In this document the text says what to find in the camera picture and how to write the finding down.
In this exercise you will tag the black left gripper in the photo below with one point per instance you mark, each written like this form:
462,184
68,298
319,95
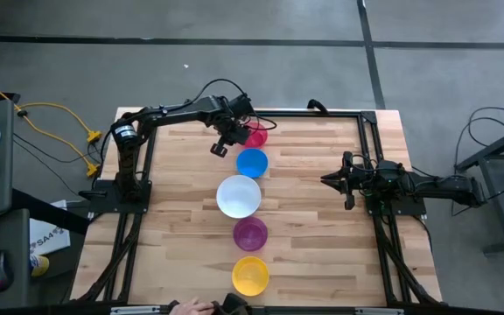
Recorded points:
232,129

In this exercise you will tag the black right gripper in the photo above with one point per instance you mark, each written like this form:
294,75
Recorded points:
352,181

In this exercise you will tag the pink plastic bowl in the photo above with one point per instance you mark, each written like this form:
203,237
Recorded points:
258,137

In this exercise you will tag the blue plastic bowl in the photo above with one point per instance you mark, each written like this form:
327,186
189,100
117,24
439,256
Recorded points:
252,163

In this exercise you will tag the purple plastic bowl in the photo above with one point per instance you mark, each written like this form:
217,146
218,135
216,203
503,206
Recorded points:
250,234

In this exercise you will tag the yellow plastic bowl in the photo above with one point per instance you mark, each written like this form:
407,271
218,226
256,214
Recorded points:
250,276

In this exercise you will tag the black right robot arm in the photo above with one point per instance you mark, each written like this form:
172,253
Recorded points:
436,186

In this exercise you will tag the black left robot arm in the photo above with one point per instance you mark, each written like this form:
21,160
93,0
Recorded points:
164,113

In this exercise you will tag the large white bowl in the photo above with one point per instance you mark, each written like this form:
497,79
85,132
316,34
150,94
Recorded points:
239,197

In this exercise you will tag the black gantry beam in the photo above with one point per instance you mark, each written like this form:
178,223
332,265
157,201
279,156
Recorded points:
300,311

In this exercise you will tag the person's hand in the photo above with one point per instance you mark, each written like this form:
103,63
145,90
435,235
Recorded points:
191,308

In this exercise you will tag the black desk leg beam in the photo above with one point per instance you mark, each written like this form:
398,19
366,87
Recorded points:
51,212

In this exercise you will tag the white printed paper sheet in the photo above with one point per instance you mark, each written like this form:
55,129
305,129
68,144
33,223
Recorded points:
48,238

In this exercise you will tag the yellow cup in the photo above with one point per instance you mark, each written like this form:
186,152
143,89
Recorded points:
39,265

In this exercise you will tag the grey desk surface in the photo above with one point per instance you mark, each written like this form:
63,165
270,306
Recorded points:
16,245

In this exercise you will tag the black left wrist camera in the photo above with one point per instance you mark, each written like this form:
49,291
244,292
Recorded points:
240,106

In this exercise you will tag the black aluminium table frame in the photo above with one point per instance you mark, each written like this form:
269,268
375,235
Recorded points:
372,135

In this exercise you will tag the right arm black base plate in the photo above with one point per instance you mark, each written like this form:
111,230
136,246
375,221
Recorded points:
403,209

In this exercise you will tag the silver rail bracket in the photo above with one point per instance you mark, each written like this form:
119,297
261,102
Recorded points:
379,311
135,310

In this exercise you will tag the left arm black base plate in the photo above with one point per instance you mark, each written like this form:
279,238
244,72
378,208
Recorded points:
103,203

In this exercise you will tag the black side table frame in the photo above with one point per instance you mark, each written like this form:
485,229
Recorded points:
503,192

